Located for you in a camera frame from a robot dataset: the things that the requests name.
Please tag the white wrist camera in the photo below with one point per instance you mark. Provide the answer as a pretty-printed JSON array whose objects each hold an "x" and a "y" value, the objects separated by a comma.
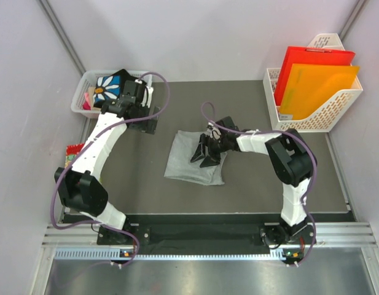
[
  {"x": 147, "y": 95},
  {"x": 214, "y": 132}
]

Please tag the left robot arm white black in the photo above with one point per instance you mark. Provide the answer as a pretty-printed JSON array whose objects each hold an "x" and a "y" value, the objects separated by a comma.
[{"x": 79, "y": 184}]

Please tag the black daisy print t shirt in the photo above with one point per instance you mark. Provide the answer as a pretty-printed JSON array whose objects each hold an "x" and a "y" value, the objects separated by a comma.
[{"x": 109, "y": 87}]

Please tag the orange folder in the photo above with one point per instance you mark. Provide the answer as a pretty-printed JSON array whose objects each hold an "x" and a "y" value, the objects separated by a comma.
[{"x": 305, "y": 93}]

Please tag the grey t shirt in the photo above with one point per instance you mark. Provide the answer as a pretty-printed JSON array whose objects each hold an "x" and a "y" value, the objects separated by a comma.
[{"x": 179, "y": 166}]

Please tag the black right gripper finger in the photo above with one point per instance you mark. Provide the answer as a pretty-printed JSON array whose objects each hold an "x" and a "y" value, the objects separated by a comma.
[
  {"x": 200, "y": 152},
  {"x": 211, "y": 160}
]

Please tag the grey slotted cable duct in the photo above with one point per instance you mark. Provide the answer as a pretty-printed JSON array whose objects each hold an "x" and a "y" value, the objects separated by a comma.
[{"x": 119, "y": 254}]

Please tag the pink beige folded cloths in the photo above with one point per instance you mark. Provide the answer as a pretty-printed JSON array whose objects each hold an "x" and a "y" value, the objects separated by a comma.
[{"x": 88, "y": 99}]

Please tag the white plastic basket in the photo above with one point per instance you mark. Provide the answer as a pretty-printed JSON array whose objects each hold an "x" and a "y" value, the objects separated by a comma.
[{"x": 89, "y": 79}]

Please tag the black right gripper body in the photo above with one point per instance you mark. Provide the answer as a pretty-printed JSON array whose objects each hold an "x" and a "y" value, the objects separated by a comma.
[{"x": 217, "y": 145}]

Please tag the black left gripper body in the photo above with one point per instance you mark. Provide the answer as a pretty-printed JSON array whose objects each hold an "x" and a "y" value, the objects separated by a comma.
[{"x": 144, "y": 111}]

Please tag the red folder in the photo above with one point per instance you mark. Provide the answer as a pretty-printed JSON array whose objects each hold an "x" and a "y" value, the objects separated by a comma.
[{"x": 309, "y": 59}]

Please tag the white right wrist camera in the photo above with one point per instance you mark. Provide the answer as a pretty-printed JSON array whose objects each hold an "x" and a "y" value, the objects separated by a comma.
[{"x": 214, "y": 132}]

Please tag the white file organizer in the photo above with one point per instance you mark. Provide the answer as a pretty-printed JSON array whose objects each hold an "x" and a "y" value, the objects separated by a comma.
[{"x": 326, "y": 116}]

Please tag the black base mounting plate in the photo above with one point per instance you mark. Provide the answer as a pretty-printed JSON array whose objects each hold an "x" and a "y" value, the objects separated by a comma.
[{"x": 214, "y": 234}]

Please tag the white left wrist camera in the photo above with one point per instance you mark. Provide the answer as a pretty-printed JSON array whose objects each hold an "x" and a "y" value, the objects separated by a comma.
[{"x": 147, "y": 95}]

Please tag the red green patterned book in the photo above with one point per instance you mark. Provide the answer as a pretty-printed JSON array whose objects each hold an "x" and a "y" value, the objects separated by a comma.
[{"x": 71, "y": 152}]

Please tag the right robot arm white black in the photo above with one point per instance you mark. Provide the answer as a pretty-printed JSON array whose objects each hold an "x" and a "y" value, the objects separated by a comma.
[{"x": 291, "y": 160}]

